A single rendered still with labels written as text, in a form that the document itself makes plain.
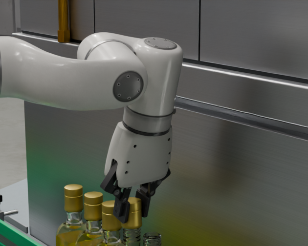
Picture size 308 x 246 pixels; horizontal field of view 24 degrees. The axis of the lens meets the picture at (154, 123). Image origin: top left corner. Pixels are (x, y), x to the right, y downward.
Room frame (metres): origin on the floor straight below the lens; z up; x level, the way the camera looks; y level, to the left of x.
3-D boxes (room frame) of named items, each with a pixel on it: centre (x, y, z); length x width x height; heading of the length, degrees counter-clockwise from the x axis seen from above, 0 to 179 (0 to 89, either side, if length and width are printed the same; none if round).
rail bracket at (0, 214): (1.65, 0.37, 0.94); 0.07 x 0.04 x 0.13; 128
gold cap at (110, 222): (1.16, 0.07, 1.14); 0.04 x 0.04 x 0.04
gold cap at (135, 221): (1.11, 0.04, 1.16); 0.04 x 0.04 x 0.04
